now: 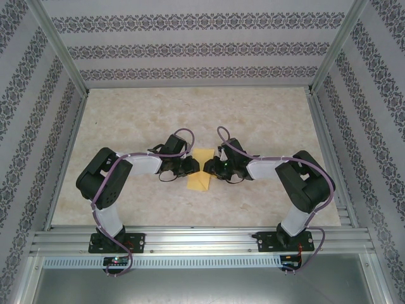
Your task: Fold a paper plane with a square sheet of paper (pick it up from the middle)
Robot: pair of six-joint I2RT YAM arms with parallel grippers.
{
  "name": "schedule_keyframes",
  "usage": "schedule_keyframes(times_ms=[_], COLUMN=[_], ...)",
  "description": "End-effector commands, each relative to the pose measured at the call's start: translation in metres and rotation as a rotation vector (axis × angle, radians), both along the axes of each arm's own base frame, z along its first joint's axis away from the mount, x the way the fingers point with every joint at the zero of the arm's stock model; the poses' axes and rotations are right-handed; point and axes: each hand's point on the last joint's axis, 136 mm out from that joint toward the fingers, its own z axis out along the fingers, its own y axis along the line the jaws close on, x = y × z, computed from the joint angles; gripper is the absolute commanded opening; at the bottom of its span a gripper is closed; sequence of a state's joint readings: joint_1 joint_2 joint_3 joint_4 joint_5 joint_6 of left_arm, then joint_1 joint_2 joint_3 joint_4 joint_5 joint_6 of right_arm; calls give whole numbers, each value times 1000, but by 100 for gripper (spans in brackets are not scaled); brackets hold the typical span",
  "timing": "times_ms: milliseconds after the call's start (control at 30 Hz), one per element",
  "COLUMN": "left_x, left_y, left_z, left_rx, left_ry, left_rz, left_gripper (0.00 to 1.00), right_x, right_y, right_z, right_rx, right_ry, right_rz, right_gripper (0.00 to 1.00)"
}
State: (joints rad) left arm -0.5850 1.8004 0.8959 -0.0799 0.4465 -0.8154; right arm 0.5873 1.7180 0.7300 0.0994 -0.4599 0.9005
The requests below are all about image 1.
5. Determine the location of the yellow square paper sheet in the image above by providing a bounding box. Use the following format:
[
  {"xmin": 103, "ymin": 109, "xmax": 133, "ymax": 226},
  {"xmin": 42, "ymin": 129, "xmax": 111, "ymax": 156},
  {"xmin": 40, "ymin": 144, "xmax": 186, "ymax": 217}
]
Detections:
[{"xmin": 186, "ymin": 148, "xmax": 217, "ymax": 193}]

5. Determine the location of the grey sheet metal tray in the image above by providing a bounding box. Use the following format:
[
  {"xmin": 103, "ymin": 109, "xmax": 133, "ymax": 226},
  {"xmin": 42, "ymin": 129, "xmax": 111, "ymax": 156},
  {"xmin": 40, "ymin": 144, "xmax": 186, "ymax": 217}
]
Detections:
[{"xmin": 31, "ymin": 267, "xmax": 374, "ymax": 304}]

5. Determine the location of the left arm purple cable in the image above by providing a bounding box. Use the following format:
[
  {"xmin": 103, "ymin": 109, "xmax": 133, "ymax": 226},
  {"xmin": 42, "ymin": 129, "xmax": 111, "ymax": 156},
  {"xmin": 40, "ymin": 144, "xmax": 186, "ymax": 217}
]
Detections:
[{"xmin": 90, "ymin": 127, "xmax": 195, "ymax": 279}]

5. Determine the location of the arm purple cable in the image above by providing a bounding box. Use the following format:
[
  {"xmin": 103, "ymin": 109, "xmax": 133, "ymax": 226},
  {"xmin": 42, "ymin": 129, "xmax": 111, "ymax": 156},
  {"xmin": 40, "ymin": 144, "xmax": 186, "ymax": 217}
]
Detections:
[
  {"xmin": 216, "ymin": 126, "xmax": 336, "ymax": 276},
  {"xmin": 90, "ymin": 127, "xmax": 195, "ymax": 279}
]

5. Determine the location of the aluminium mounting rail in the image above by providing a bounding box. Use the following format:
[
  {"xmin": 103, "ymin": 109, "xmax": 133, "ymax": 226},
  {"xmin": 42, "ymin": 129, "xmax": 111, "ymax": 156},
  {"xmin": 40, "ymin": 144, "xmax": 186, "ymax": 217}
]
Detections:
[{"xmin": 30, "ymin": 225, "xmax": 377, "ymax": 256}]

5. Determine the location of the aluminium side rail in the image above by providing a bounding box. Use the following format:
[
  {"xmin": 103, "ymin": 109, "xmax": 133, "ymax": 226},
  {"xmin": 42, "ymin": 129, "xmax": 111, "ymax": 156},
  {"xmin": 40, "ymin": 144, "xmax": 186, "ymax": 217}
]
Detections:
[
  {"xmin": 305, "ymin": 89, "xmax": 361, "ymax": 228},
  {"xmin": 43, "ymin": 90, "xmax": 91, "ymax": 231}
]

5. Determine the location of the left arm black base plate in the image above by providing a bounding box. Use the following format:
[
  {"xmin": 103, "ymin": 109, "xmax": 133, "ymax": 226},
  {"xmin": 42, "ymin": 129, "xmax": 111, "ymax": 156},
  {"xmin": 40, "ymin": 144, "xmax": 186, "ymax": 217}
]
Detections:
[{"xmin": 88, "ymin": 232, "xmax": 147, "ymax": 255}]

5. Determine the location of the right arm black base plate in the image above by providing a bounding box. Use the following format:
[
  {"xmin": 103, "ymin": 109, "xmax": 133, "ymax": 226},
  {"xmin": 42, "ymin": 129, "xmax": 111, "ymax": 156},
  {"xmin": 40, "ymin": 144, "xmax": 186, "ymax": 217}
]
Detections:
[{"xmin": 256, "ymin": 231, "xmax": 316, "ymax": 253}]

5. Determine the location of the slotted grey cable duct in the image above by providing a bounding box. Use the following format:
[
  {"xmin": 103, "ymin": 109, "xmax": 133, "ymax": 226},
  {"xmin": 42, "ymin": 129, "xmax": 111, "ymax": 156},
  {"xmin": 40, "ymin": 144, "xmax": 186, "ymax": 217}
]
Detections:
[{"xmin": 42, "ymin": 255, "xmax": 284, "ymax": 269}]

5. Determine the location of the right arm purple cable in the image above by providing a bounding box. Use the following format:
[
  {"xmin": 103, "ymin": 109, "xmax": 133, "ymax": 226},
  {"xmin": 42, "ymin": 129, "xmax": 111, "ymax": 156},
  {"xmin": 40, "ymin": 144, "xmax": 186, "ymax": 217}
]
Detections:
[{"xmin": 216, "ymin": 126, "xmax": 336, "ymax": 276}]

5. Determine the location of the aluminium frame post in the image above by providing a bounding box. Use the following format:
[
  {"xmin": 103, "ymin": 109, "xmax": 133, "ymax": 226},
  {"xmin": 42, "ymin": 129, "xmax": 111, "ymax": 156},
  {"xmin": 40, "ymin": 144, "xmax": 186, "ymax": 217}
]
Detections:
[
  {"xmin": 27, "ymin": 0, "xmax": 90, "ymax": 96},
  {"xmin": 308, "ymin": 0, "xmax": 370, "ymax": 95}
]

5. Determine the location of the aluminium frame beam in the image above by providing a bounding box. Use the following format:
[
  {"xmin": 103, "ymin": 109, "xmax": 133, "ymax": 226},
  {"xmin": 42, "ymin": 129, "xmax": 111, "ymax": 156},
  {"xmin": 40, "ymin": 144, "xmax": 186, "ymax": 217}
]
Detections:
[
  {"xmin": 359, "ymin": 253, "xmax": 398, "ymax": 304},
  {"xmin": 9, "ymin": 253, "xmax": 45, "ymax": 304}
]

